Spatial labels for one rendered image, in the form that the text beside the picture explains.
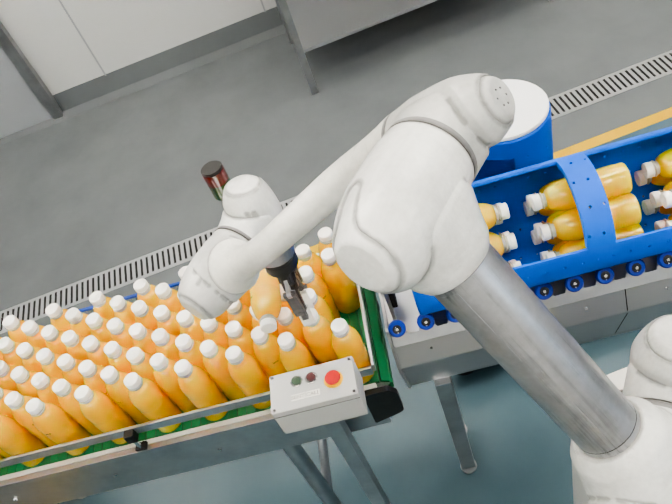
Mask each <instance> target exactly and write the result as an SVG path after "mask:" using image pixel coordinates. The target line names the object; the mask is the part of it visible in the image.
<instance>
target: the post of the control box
mask: <svg viewBox="0 0 672 504"><path fill-rule="evenodd" d="M324 426H325V428H326V430H327V431H328V433H329V435H330V436H331V438H332V439H333V441H334V443H335V444H336V446H337V448H338V449H339V451H340V453H341V454H342V456H343V457H344V459H345V461H346V462H347V464H348V466H349V467H350V469H351V471H352V472H353V474H354V475H355V477H356V479H357V480H358V482H359V484H360V485H361V487H362V489H363V490H364V492H365V493H366V495H367V497H368V498H369V500H370V502H371V503H372V504H391V503H390V501H389V499H388V497H387V496H386V494H385V492H384V490H383V488H382V487H381V485H380V483H379V481H378V479H377V478H376V476H375V474H374V472H373V471H372V469H371V467H370V465H369V463H368V462H367V460H366V458H365V456H364V454H363V453H362V451H361V449H360V447H359V445H358V444H357V442H356V440H355V438H354V436H353V435H352V433H351V431H350V429H349V427H348V426H347V424H346V422H345V420H341V421H337V422H333V423H329V424H325V425H324Z"/></svg>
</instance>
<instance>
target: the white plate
mask: <svg viewBox="0 0 672 504"><path fill-rule="evenodd" d="M502 81H503V82H504V83H505V84H506V85H507V86H508V88H509V89H510V91H511V93H512V95H513V98H514V101H515V115H514V122H513V124H512V126H511V128H510V129H509V131H508V132H507V134H506V135H505V136H504V138H503V139H502V140H501V141H500V142H504V141H510V140H514V139H517V138H520V137H522V136H525V135H527V134H529V133H530V132H532V131H534V130H535V129H536V128H538V127H539V126H540V125H541V124H542V123H543V121H544V120H545V119H546V117H547V115H548V112H549V99H548V97H547V95H546V93H545V92H544V91H543V90H542V89H541V88H539V87H538V86H536V85H534V84H532V83H530V82H526V81H522V80H515V79H505V80H502Z"/></svg>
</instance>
